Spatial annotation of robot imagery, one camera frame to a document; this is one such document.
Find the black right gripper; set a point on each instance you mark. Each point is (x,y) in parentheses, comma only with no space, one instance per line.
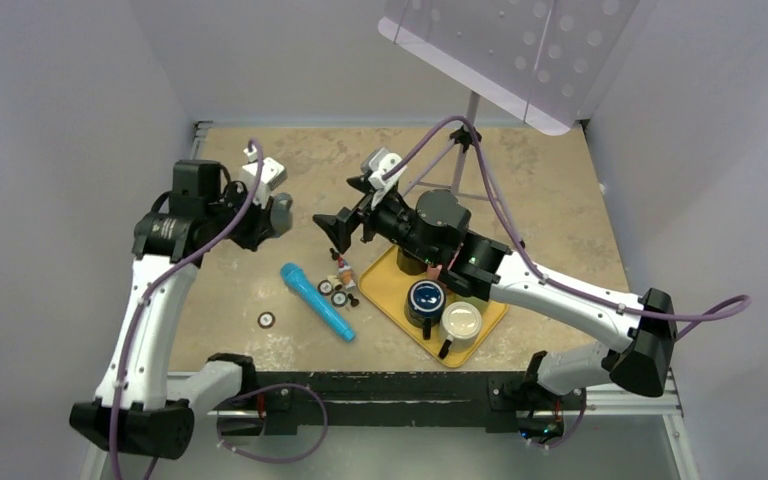
(341,232)

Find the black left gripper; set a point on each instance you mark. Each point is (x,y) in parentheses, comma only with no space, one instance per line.
(259,229)

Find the dark blue ceramic mug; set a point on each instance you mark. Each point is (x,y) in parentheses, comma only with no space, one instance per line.
(424,305)

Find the grey ceramic mug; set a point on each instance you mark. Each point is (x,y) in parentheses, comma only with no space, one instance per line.
(280,214)

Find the black ceramic mug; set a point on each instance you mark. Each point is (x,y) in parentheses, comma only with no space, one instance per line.
(409,264)

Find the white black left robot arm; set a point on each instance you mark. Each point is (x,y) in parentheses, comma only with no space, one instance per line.
(134,409)

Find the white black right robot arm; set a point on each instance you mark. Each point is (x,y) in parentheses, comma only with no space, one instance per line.
(633,345)

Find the round token upper left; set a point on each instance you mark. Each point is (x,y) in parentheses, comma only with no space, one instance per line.
(325,287)

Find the blue toy microphone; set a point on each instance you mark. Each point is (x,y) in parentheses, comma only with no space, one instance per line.
(294,277)

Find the yellow plastic tray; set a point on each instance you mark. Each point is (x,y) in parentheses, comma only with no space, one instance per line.
(386,287)

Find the round token lower right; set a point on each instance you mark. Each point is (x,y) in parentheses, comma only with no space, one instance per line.
(339,299)

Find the round brown white token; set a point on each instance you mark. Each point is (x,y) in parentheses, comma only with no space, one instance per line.
(266,320)

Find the lilac tripod stand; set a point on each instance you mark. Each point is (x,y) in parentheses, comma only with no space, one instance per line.
(462,141)

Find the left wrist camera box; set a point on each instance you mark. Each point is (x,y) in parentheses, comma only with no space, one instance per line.
(273,175)

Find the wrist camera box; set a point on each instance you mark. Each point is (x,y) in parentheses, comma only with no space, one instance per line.
(273,175)
(381,167)

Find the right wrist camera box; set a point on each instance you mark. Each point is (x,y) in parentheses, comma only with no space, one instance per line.
(381,167)

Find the cream mug black handle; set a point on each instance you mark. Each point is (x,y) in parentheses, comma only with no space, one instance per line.
(459,328)

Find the black table edge rail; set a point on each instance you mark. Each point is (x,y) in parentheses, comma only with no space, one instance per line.
(495,401)

